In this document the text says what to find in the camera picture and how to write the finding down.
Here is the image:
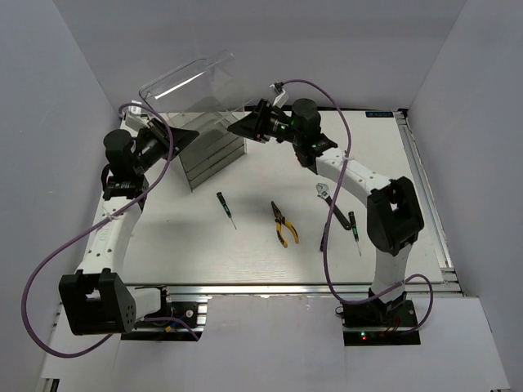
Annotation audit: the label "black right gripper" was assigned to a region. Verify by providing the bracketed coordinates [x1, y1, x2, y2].
[228, 100, 303, 146]

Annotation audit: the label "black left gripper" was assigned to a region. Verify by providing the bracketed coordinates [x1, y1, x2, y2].
[132, 118, 199, 175]

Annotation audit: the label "clear plastic drawer cabinet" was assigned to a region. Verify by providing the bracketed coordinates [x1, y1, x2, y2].
[139, 50, 250, 190]

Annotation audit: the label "green black screwdriver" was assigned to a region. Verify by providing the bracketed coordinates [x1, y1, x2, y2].
[320, 223, 327, 253]
[348, 212, 361, 254]
[216, 192, 237, 229]

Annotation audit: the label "black adjustable wrench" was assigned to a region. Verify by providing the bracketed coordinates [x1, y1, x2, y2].
[315, 183, 351, 230]

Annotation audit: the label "yellow pliers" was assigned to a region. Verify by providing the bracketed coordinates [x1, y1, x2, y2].
[270, 201, 300, 248]

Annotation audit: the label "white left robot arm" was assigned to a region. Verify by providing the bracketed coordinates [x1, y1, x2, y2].
[59, 122, 199, 336]

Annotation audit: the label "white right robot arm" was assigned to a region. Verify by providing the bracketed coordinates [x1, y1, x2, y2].
[227, 99, 424, 326]

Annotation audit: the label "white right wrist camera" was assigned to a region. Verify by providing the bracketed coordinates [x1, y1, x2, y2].
[270, 82, 288, 109]

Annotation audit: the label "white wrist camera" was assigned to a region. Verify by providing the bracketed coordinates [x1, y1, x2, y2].
[270, 82, 288, 109]
[124, 106, 151, 131]

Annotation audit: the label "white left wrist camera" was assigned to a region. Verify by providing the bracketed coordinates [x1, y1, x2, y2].
[124, 106, 151, 131]

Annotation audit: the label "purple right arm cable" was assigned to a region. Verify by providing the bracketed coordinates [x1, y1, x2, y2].
[281, 78, 434, 330]

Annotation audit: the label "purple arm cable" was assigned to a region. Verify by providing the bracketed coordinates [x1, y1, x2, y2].
[20, 104, 201, 359]
[281, 78, 434, 330]

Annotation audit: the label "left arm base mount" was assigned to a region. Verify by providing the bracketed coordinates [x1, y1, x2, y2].
[121, 286, 208, 342]

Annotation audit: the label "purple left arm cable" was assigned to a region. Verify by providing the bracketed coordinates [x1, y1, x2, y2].
[20, 104, 201, 359]

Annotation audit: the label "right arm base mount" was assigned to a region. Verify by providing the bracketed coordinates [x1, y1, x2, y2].
[335, 300, 421, 347]

